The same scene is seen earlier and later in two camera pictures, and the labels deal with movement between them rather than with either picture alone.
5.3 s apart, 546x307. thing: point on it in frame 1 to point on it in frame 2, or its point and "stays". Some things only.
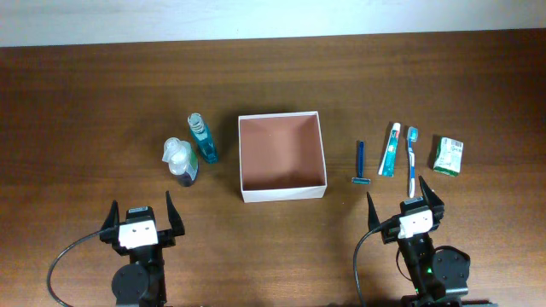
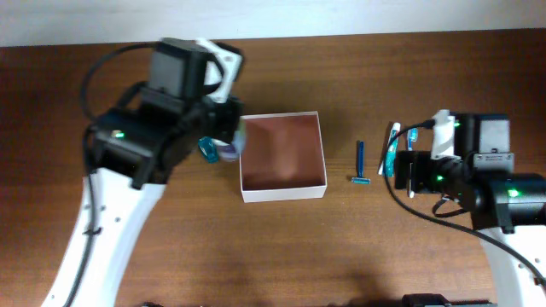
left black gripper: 167,238 to 234,110
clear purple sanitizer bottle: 182,162 to 230,153
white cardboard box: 281,157 stays
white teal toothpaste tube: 387,165 stays
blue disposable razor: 361,180 stays
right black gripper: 389,229 to 421,159
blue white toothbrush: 413,136 stays
